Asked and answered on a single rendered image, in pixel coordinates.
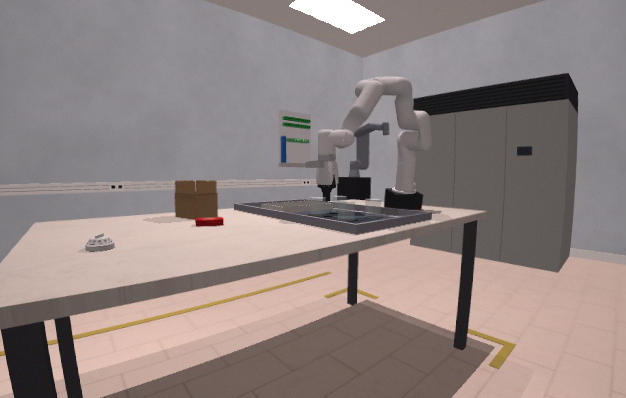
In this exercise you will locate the brown cardboard box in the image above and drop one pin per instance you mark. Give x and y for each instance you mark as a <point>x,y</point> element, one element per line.
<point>203,204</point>

